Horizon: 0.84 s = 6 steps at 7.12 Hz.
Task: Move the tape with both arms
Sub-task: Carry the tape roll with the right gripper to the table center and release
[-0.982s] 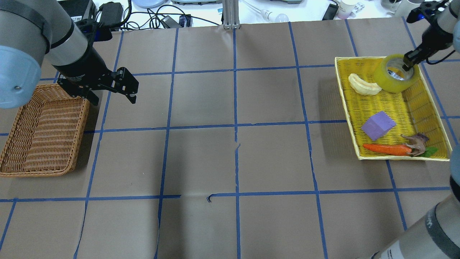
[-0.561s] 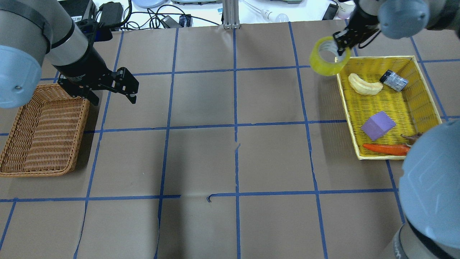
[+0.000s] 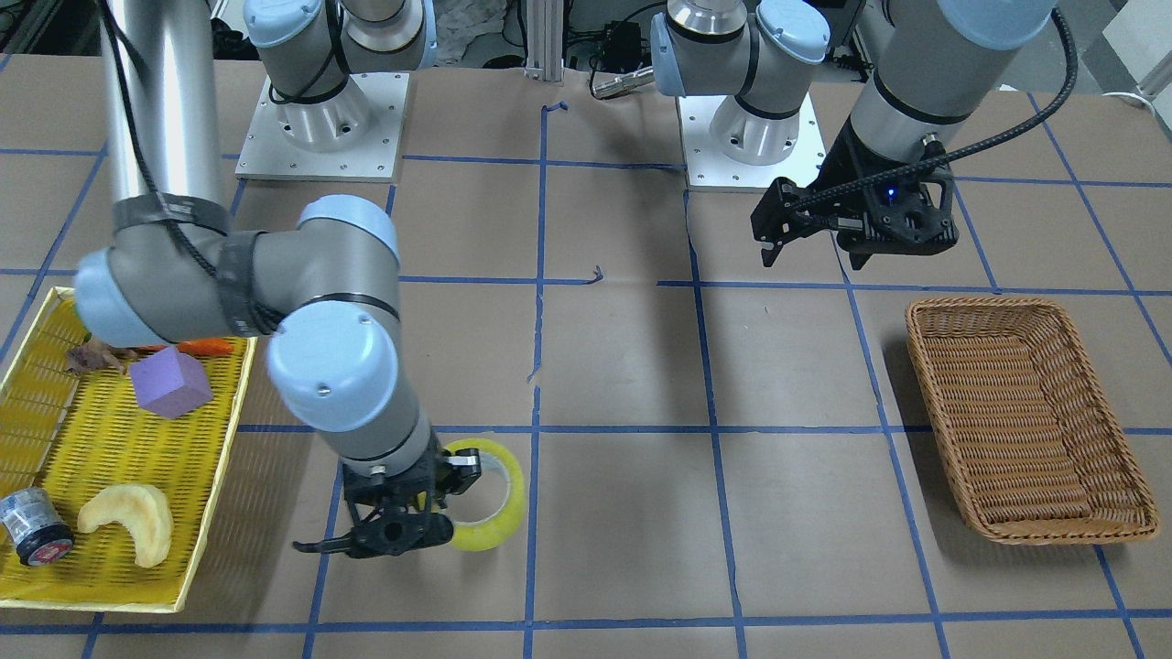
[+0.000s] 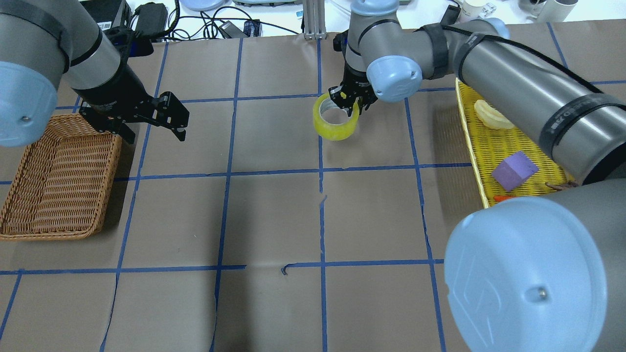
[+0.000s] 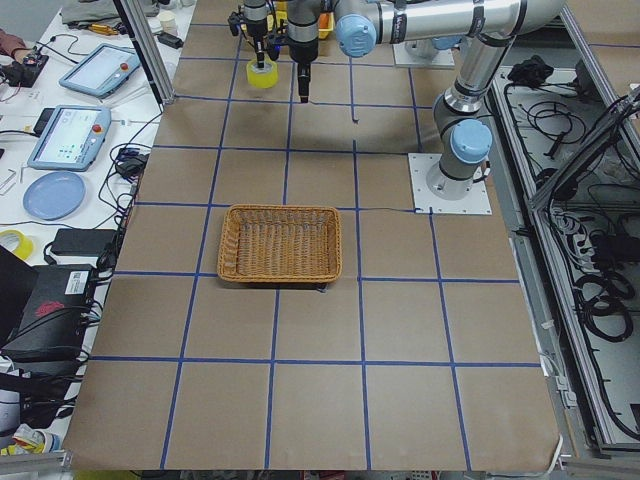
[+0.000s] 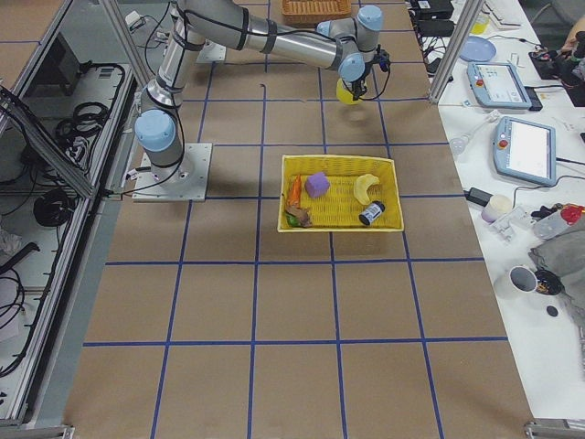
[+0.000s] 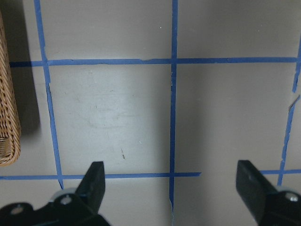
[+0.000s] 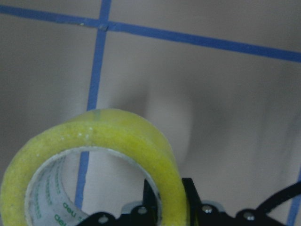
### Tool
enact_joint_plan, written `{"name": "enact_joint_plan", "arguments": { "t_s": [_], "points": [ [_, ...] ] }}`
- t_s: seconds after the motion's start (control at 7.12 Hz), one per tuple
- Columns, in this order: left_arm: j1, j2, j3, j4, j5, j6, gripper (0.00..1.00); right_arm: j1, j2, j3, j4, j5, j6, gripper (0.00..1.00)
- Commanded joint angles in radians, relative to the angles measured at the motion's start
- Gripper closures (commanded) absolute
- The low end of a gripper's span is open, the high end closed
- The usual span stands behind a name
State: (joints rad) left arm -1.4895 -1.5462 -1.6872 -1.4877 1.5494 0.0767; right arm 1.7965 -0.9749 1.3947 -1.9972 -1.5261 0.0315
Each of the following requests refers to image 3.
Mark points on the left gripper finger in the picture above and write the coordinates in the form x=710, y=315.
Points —
x=776, y=220

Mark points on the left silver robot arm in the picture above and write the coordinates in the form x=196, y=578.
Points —
x=942, y=59

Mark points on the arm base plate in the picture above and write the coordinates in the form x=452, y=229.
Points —
x=730, y=150
x=354, y=136

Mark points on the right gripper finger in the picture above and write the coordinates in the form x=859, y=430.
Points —
x=344, y=544
x=457, y=471

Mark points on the small black labelled can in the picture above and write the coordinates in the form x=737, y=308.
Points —
x=39, y=535

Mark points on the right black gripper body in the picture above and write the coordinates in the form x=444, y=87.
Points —
x=461, y=470

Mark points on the purple foam cube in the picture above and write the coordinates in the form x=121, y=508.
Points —
x=170, y=383

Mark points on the brown wicker basket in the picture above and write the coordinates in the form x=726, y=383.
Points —
x=1031, y=447

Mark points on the yellow woven basket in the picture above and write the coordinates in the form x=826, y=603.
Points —
x=75, y=435

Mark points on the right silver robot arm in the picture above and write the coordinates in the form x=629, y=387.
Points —
x=326, y=294

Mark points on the orange toy carrot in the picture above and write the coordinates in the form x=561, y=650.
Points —
x=202, y=348

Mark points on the brown dried leaf toy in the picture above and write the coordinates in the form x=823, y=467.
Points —
x=93, y=355

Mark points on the yellow tape roll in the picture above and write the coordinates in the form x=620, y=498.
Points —
x=494, y=508

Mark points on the pale croissant toy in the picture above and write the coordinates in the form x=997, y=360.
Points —
x=143, y=510

